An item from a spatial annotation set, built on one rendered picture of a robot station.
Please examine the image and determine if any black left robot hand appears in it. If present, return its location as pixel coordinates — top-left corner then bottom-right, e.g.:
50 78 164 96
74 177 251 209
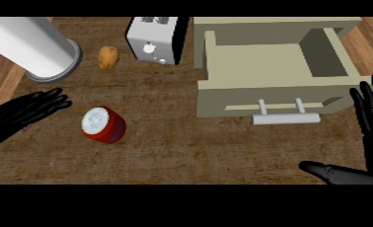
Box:
0 87 74 144

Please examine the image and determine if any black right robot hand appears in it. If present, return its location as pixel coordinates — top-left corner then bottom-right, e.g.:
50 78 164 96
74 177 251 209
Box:
298 80 373 186

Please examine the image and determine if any red can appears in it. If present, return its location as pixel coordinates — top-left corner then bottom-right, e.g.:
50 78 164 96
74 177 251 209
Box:
80 106 128 145

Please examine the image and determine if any beige open drawer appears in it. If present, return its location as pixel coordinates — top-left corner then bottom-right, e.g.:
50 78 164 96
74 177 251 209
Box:
195 28 372 118

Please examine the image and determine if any yellow-brown potato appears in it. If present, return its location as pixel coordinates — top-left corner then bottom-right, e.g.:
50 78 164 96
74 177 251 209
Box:
98 45 121 71

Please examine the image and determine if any white toaster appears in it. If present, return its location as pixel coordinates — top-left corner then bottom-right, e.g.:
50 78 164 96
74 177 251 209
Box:
124 17 190 66

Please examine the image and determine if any beige cabinet body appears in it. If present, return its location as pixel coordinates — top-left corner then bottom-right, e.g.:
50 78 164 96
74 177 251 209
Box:
192 17 364 69

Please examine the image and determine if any pale grey drawer handle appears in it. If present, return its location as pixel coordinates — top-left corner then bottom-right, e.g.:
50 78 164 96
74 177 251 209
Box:
251 98 322 126

